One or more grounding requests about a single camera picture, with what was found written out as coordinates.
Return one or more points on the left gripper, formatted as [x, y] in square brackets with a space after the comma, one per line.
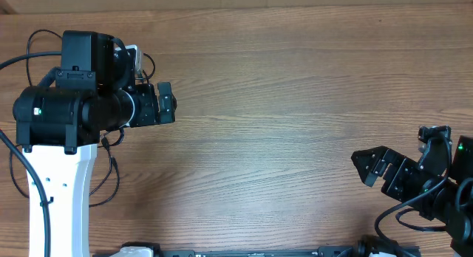
[148, 116]

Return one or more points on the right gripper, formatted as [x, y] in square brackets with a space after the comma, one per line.
[400, 172]

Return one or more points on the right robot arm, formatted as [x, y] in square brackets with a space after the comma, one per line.
[457, 213]

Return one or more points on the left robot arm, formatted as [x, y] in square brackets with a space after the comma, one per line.
[99, 86]

